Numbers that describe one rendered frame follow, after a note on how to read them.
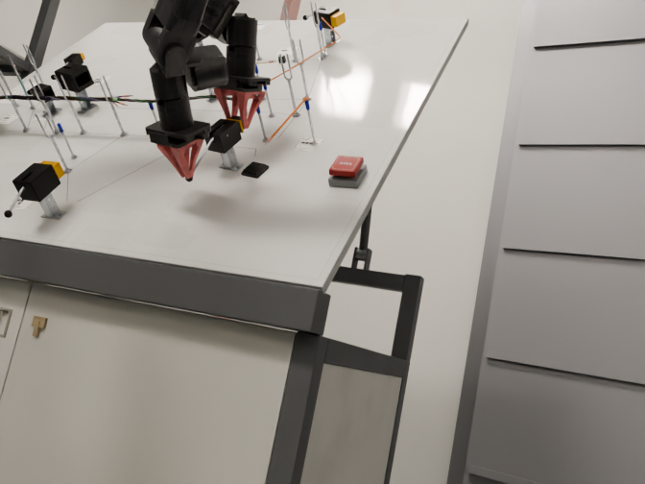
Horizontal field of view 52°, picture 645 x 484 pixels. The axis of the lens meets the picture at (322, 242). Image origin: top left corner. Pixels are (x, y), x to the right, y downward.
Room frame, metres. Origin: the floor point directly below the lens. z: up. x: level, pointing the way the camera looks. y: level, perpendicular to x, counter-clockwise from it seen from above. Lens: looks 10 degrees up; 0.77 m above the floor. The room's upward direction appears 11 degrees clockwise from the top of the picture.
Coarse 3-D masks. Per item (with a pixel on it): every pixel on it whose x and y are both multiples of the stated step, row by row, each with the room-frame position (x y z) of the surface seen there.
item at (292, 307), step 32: (0, 256) 1.23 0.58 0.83; (32, 256) 1.20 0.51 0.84; (64, 256) 1.17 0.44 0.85; (96, 256) 1.15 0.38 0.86; (96, 288) 1.14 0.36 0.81; (128, 288) 1.11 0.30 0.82; (160, 288) 1.09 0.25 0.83; (192, 288) 1.07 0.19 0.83; (224, 288) 1.04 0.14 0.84; (256, 288) 1.02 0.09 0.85; (288, 288) 1.00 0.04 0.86; (256, 320) 1.02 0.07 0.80; (288, 320) 1.00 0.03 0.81; (320, 320) 1.01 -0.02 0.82
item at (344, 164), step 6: (342, 156) 1.16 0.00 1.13; (336, 162) 1.15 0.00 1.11; (342, 162) 1.15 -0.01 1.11; (348, 162) 1.14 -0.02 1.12; (354, 162) 1.14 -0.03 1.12; (360, 162) 1.14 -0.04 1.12; (330, 168) 1.14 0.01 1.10; (336, 168) 1.14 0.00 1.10; (342, 168) 1.14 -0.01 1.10; (348, 168) 1.13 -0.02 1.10; (354, 168) 1.13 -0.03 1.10; (330, 174) 1.15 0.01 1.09; (336, 174) 1.14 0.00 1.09; (342, 174) 1.14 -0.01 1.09; (348, 174) 1.13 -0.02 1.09; (354, 174) 1.13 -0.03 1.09
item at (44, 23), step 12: (48, 0) 1.87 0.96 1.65; (48, 12) 1.87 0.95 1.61; (36, 24) 1.88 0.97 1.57; (48, 24) 1.88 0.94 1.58; (36, 36) 1.87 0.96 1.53; (48, 36) 1.89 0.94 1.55; (0, 48) 1.77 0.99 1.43; (36, 48) 1.87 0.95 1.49; (0, 60) 1.89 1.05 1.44; (12, 60) 1.81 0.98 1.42; (24, 60) 1.85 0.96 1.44; (36, 60) 1.88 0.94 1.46; (12, 72) 1.90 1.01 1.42; (24, 72) 1.88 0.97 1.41
